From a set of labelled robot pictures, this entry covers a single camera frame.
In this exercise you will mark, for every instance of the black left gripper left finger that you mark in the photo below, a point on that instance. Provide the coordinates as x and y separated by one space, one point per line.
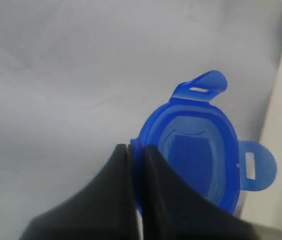
105 209

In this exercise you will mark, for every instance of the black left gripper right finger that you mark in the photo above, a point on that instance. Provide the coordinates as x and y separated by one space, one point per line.
171 210

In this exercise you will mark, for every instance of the blue plastic lid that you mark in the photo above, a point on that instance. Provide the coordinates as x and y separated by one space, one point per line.
199 142

